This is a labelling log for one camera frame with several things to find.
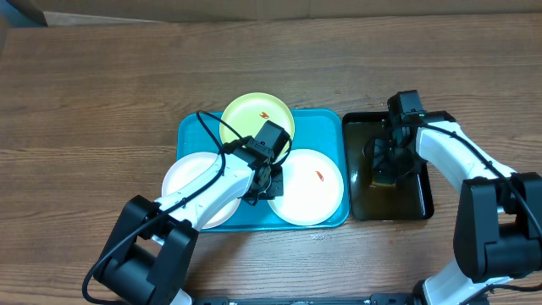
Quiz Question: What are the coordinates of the green yellow sponge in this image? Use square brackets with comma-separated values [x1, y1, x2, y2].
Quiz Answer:
[371, 171, 396, 187]

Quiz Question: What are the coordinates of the cream white plate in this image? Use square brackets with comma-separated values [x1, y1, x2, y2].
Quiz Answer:
[268, 149, 344, 226]

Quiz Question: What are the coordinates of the yellow green plate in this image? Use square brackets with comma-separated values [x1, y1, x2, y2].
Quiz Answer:
[219, 92, 295, 145]

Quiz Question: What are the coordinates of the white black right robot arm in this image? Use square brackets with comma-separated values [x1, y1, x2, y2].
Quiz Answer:
[363, 119, 541, 304]

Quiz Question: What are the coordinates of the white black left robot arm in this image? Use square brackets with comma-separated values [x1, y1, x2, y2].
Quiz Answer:
[81, 137, 291, 304]

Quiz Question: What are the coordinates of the black water basin tray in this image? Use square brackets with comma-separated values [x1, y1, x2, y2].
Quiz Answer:
[342, 112, 434, 221]

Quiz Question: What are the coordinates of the teal plastic tray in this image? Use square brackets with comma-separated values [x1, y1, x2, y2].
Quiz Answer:
[176, 108, 347, 233]

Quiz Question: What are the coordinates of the pinkish white plate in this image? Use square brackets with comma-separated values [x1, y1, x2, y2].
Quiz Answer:
[162, 152, 241, 229]

